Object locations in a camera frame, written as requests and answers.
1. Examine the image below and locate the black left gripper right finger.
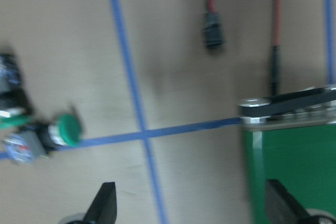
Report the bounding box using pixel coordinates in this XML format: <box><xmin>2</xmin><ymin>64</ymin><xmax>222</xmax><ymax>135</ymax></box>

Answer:
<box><xmin>265</xmin><ymin>179</ymin><xmax>311</xmax><ymax>224</ymax></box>

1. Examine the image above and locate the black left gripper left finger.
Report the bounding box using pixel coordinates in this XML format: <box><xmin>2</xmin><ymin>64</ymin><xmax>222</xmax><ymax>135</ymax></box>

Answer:
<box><xmin>83</xmin><ymin>182</ymin><xmax>117</xmax><ymax>224</ymax></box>

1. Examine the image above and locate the green push button switch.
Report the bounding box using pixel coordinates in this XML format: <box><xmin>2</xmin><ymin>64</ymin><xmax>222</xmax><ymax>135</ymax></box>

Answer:
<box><xmin>2</xmin><ymin>113</ymin><xmax>82</xmax><ymax>163</ymax></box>

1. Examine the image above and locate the green conveyor belt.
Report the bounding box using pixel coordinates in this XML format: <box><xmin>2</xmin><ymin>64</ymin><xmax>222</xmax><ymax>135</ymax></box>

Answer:
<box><xmin>238</xmin><ymin>84</ymin><xmax>335</xmax><ymax>223</ymax></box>

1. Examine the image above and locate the red black power cable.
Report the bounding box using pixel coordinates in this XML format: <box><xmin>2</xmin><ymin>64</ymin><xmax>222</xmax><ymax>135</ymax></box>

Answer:
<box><xmin>204</xmin><ymin>0</ymin><xmax>283</xmax><ymax>96</ymax></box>

